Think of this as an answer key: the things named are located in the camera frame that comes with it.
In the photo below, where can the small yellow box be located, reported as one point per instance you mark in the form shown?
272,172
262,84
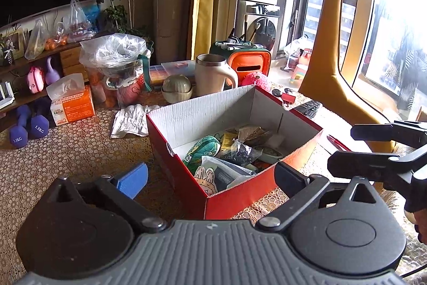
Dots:
228,139

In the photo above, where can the purple dumbbell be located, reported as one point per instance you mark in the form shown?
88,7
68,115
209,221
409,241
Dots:
18,136
39,128

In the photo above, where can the white plastic bag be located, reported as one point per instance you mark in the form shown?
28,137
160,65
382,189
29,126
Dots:
297,46

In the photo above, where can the colourful child stool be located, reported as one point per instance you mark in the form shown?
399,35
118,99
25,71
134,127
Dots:
300,71

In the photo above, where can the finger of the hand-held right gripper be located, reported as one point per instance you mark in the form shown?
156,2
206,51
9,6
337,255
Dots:
373,132
360,163

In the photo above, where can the plastic bag of oranges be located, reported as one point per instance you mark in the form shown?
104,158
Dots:
53,43

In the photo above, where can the white router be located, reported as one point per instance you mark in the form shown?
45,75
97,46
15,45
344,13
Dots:
6,101

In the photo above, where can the wooden picture frame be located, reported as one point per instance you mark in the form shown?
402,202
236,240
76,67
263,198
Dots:
18,44

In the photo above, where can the clear plastic box colourful contents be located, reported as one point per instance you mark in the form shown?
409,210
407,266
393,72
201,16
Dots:
173,66

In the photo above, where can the small plant in dark vase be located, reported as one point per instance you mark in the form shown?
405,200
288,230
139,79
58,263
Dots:
9,56

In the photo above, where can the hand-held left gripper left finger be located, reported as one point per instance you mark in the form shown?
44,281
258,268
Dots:
131,180

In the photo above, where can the white bunny print pouch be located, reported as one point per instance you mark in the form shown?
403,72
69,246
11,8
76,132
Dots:
205,178

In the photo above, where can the clear plastic bag red food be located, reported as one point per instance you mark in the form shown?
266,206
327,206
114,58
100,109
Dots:
78,21

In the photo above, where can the small red packet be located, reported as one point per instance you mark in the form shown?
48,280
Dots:
260,165

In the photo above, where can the washing machine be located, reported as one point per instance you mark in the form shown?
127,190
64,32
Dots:
267,28

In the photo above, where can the yellow giraffe toy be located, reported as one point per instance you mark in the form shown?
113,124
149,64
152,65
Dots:
328,54

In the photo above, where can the red pen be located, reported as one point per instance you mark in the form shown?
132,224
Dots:
337,141

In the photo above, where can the red cardboard shoe box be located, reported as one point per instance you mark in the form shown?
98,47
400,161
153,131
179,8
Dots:
233,201

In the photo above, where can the sunglasses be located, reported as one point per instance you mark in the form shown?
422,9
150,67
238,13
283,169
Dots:
277,92

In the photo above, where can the small pink bag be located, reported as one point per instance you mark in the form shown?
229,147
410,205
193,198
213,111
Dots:
35,79

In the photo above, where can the brown foil packet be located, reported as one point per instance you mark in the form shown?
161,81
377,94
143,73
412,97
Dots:
253,133

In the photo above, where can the clear plastic bag with fruit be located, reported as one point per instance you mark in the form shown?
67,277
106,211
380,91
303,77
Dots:
35,41

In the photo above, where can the pink plastic stool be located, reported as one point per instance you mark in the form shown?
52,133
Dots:
305,57

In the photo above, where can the white crumpled cloth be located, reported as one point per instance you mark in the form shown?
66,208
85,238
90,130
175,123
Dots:
128,121

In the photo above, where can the orange tissue box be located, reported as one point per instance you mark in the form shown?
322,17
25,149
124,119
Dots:
76,108

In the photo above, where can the black remote control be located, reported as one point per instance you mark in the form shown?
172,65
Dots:
308,108

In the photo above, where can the grey green round device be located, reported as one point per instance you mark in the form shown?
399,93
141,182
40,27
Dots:
272,153

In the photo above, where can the beige round container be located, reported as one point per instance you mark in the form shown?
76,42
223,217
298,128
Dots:
176,88

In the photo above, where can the pink plush ball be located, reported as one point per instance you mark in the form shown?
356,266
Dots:
257,78

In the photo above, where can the wooden television cabinet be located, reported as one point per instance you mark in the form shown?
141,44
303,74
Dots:
71,59

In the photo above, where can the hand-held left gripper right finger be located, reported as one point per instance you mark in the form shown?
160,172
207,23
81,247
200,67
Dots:
291,178

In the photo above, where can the red binder clip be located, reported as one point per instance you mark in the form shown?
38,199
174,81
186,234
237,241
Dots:
289,98

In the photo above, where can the orange storage box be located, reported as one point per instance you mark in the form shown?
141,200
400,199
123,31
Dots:
250,61

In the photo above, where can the purple kettlebell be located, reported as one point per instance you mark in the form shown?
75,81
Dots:
53,74

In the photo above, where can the clear plastic bag with bowl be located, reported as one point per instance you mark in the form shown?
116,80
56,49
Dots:
113,51

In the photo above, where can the dark plastic packet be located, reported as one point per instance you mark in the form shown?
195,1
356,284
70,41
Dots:
240,153

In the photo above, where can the clear gift bag green ribbon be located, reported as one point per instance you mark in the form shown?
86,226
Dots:
126,91

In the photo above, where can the blue packet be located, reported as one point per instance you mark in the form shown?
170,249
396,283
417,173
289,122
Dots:
93,13

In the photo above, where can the person's right hand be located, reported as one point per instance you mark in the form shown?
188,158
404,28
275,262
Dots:
421,223

